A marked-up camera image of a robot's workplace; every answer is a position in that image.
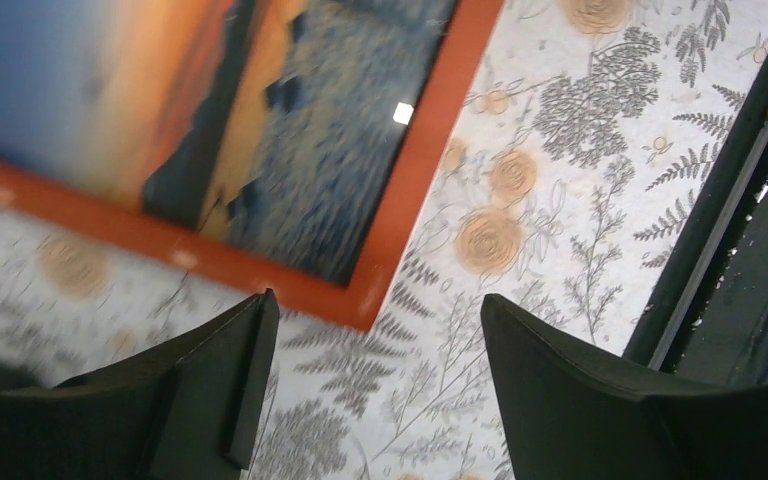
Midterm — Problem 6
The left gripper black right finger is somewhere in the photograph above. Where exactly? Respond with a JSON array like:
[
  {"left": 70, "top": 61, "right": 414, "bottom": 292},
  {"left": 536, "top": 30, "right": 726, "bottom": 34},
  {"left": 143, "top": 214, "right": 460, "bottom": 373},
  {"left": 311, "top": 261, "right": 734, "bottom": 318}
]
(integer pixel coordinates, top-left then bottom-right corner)
[{"left": 480, "top": 294, "right": 768, "bottom": 479}]

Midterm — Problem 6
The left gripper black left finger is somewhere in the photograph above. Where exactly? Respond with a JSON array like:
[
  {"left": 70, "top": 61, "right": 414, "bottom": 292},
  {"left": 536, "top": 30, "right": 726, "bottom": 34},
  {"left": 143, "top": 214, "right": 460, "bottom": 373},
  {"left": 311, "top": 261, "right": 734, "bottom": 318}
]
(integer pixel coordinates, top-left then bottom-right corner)
[{"left": 0, "top": 291, "right": 279, "bottom": 479}]

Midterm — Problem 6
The orange wooden photo frame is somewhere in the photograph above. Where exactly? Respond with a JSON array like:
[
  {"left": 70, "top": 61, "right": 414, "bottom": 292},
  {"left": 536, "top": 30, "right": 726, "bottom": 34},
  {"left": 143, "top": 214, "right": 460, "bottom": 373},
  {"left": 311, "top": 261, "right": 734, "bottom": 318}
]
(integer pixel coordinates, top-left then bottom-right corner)
[{"left": 0, "top": 0, "right": 502, "bottom": 332}]

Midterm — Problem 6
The sunset beach photo print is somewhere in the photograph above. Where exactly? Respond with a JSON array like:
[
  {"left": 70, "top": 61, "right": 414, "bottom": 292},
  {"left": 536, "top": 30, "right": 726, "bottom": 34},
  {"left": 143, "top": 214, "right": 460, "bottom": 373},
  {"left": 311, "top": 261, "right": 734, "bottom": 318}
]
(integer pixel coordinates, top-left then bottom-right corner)
[{"left": 0, "top": 1, "right": 456, "bottom": 285}]

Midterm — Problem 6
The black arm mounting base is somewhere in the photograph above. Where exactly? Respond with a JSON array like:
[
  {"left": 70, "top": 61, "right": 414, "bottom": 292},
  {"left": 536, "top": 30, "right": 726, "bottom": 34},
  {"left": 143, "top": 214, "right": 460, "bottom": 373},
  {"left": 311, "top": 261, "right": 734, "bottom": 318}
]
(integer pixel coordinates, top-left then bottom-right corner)
[{"left": 623, "top": 58, "right": 768, "bottom": 387}]

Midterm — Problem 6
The floral table cloth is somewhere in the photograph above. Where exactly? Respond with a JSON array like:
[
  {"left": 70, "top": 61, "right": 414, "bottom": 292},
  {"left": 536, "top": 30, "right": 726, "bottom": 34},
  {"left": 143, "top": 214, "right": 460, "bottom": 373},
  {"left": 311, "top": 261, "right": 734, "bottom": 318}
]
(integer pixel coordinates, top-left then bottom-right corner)
[{"left": 0, "top": 1, "right": 768, "bottom": 479}]

